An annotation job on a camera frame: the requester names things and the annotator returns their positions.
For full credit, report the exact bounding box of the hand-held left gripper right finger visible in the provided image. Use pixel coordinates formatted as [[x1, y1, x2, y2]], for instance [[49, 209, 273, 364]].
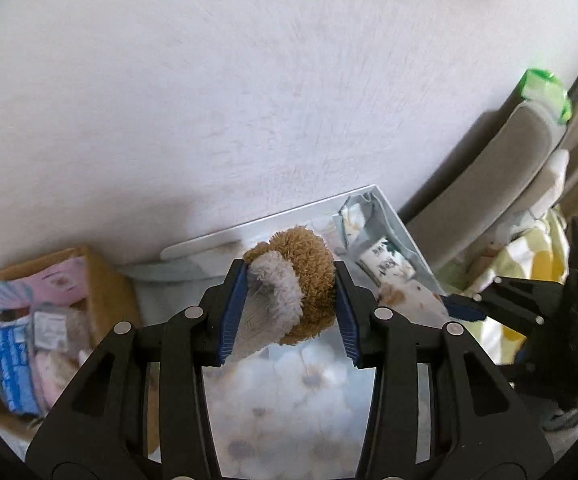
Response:
[[334, 261, 554, 480]]

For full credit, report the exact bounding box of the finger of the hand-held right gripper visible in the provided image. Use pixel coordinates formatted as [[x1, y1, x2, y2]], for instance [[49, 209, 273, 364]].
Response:
[[442, 277, 560, 341]]

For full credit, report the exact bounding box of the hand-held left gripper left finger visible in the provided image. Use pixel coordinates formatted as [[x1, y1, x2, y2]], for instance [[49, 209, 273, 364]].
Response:
[[25, 259, 248, 480]]

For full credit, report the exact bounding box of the brown and white fuzzy sock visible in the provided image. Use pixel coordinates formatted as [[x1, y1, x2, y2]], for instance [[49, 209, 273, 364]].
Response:
[[229, 226, 337, 363]]

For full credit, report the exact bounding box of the white tray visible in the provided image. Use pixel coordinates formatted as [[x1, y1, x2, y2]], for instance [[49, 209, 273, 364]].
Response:
[[161, 185, 445, 311]]

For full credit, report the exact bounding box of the cardboard box with pink print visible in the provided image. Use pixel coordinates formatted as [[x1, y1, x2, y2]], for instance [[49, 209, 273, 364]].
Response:
[[0, 245, 162, 453]]

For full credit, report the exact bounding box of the blue packet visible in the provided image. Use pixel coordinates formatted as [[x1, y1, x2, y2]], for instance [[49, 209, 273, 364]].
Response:
[[0, 317, 42, 416]]

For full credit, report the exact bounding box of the yellow and white blanket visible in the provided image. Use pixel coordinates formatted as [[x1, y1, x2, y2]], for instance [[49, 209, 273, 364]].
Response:
[[439, 205, 570, 366]]

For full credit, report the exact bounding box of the white printed small packet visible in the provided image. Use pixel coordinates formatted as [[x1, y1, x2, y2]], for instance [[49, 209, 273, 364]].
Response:
[[358, 240, 416, 281]]

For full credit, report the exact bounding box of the grey-green foil packet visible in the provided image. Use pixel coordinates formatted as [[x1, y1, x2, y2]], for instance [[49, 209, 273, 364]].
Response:
[[336, 194, 387, 253]]

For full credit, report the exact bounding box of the floral blanket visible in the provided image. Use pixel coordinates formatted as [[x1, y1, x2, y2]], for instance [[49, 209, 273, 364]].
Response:
[[0, 260, 545, 480]]

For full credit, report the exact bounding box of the white pillow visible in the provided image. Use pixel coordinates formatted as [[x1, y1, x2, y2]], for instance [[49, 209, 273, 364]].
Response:
[[524, 150, 570, 221]]

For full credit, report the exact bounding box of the grey cushion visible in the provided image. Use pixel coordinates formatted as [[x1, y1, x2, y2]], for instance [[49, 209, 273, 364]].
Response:
[[404, 102, 567, 281]]

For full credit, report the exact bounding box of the white labelled packet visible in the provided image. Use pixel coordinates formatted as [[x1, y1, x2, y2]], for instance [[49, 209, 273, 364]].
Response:
[[33, 310, 67, 351]]

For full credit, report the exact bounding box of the pink fuzzy sock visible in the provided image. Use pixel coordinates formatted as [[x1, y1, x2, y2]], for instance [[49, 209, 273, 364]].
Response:
[[36, 347, 77, 406]]

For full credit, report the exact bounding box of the green packet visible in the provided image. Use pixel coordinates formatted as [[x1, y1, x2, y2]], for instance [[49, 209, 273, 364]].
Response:
[[519, 67, 574, 123]]

